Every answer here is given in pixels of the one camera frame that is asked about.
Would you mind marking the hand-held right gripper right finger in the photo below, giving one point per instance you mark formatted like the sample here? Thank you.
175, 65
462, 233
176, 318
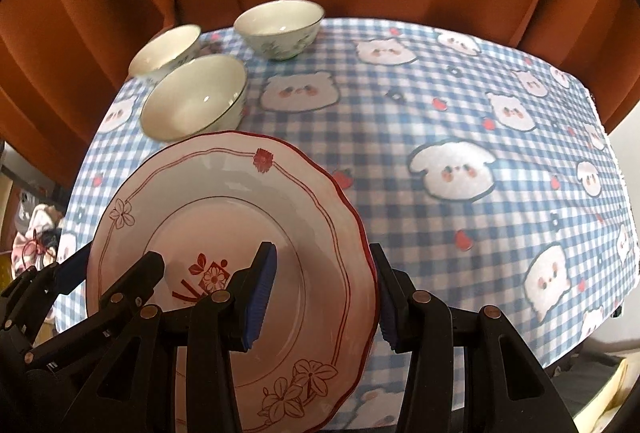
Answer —
389, 333

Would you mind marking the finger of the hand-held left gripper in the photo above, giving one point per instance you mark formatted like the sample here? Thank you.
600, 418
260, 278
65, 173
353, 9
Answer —
140, 278
75, 265

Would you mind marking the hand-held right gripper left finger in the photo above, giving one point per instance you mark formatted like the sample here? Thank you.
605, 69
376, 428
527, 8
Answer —
257, 298

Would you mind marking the white plate red floral pattern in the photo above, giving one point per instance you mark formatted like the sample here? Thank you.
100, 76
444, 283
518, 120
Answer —
210, 213

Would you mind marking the white bowl blue floral pattern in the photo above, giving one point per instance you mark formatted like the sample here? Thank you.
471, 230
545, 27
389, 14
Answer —
277, 20
160, 55
192, 98

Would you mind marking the floral cloth bundle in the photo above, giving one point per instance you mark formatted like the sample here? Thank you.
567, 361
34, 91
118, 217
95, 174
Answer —
37, 233

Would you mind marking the blue checked bear tablecloth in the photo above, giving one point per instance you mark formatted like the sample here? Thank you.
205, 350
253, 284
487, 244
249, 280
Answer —
400, 113

